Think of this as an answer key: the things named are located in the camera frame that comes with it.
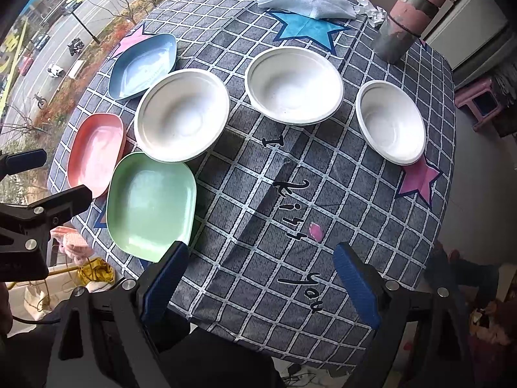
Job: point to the red car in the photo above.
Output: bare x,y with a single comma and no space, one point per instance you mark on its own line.
25,64

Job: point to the grey checkered star tablecloth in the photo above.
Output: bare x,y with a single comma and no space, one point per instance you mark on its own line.
242,218

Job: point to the black vehicle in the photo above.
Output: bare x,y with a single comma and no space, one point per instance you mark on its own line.
74,45

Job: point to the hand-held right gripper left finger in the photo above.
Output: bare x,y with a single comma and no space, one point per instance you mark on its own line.
167,275

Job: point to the white car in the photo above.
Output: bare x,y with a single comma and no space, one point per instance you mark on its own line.
54,69

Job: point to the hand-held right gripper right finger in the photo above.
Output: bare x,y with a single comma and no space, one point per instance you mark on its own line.
355,283

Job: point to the green plate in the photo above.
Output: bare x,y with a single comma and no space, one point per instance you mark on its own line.
149,206

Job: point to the crumpled white tissue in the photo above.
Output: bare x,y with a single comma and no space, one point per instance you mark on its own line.
373,12

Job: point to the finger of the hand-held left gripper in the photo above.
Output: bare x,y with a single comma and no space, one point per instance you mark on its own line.
26,160
52,207

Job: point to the parked bicycle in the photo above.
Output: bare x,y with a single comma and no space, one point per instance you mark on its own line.
38,100

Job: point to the white bowl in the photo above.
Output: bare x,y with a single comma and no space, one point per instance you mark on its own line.
389,125
293,85
181,117

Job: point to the light blue cloth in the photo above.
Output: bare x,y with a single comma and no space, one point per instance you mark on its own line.
315,4

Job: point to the pink plate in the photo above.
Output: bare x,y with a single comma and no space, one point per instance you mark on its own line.
93,153

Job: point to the pink plastic stool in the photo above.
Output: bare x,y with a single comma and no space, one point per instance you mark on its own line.
468,93

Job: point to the dark cloth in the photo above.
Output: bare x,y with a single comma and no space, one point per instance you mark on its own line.
505,101

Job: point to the blue plate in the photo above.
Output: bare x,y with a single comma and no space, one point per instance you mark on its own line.
141,64

